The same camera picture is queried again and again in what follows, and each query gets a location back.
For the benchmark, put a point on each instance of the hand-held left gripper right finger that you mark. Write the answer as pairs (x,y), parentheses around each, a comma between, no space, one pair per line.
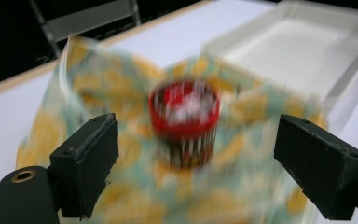
(320,168)

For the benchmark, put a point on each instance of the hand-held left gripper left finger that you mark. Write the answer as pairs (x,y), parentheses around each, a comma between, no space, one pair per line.
(85,161)

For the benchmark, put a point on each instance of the yellow and green patterned cloth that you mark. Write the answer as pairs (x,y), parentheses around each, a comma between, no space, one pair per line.
(236,186)

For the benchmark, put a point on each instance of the red lidded round can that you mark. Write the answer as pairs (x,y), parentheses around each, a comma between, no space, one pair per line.
(183,124)

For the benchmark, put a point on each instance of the white plastic tray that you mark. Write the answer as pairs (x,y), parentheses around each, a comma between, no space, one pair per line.
(286,56)

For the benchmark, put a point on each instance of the white metal table frame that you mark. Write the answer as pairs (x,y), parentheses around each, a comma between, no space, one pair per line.
(87,21)

